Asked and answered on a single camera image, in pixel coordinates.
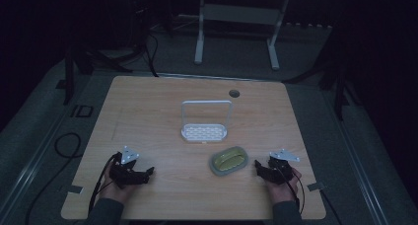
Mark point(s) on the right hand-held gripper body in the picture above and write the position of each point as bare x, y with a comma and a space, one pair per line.
279, 170

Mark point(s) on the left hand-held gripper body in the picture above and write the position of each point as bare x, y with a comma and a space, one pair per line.
124, 172

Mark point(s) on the person's right hand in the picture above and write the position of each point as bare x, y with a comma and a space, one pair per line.
282, 191

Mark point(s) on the person's left hand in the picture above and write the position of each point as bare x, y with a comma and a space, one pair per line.
115, 192

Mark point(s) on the grey tape piece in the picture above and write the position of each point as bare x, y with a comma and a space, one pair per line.
316, 186
75, 189

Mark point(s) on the black stand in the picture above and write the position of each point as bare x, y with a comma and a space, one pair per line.
85, 59
335, 77

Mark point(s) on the white metal desk frame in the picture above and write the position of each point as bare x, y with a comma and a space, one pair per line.
243, 14

